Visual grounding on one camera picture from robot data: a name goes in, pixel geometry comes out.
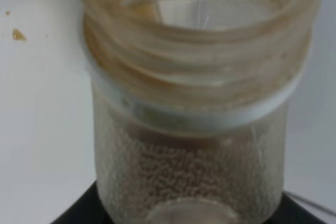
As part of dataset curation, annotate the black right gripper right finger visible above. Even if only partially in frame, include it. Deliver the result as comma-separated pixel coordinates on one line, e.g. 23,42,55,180
267,191,335,224

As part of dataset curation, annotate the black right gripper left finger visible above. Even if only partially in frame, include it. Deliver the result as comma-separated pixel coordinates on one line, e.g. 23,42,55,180
52,183,113,224

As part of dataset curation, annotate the clear drink bottle pink label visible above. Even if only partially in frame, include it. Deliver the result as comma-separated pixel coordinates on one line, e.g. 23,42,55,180
81,0,320,223

